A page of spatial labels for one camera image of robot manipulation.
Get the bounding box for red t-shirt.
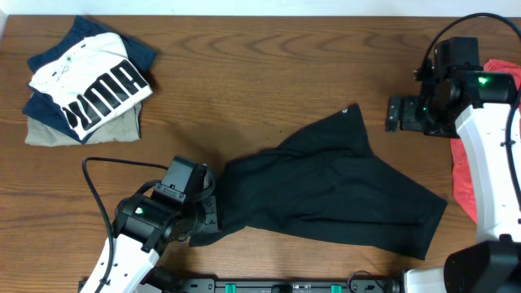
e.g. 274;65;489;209
450;59;520;223

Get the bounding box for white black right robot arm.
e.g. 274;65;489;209
386;70;520;292

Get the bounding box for white shirt black letters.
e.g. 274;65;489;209
28;33;152;139

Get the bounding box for navy blue folded garment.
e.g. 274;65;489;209
21;15;158;145

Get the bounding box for black polo shirt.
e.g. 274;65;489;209
190;104;447;260

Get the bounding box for grey beige folded garment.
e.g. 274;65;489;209
25;103;142;147

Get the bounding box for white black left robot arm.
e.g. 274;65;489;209
79;193;218;293

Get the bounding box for black base rail green tabs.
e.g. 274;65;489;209
134;278;405;293

